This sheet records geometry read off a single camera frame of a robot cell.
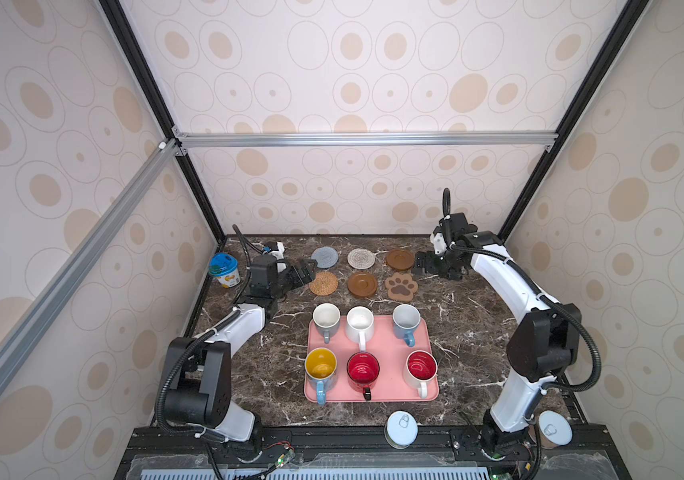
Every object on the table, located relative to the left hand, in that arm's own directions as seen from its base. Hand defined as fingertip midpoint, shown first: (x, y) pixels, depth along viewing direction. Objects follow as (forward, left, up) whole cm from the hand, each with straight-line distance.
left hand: (313, 260), depth 87 cm
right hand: (0, -34, -4) cm, 34 cm away
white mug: (-12, -14, -18) cm, 25 cm away
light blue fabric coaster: (+17, -1, -19) cm, 26 cm away
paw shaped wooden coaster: (+3, -28, -19) cm, 35 cm away
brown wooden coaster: (+5, -15, -20) cm, 25 cm away
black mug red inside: (-26, -14, -18) cm, 35 cm away
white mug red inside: (-25, -31, -17) cm, 44 cm away
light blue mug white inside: (-11, -28, -15) cm, 34 cm away
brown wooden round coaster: (+16, -30, -20) cm, 39 cm away
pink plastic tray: (-20, -23, -17) cm, 35 cm away
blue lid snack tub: (+4, +30, -9) cm, 32 cm away
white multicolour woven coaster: (+17, -15, -20) cm, 30 cm away
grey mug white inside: (-11, -4, -14) cm, 19 cm away
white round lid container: (-42, -23, -13) cm, 49 cm away
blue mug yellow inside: (-25, -3, -17) cm, 30 cm away
